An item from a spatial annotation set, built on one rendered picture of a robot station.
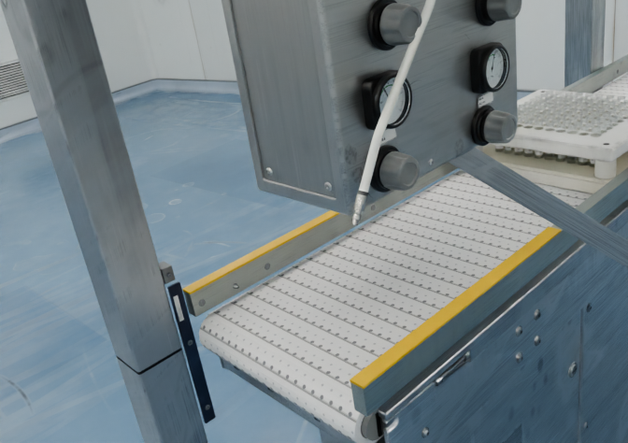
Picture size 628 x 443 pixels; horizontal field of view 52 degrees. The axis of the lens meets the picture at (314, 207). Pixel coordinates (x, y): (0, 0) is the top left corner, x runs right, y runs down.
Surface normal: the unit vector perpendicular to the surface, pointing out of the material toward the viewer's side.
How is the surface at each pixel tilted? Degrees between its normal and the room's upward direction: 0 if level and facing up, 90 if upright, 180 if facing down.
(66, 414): 0
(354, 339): 0
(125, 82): 90
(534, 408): 90
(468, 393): 90
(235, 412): 0
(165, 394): 90
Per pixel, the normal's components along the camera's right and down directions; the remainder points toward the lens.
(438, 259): -0.15, -0.91
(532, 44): -0.62, 0.40
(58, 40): 0.68, 0.20
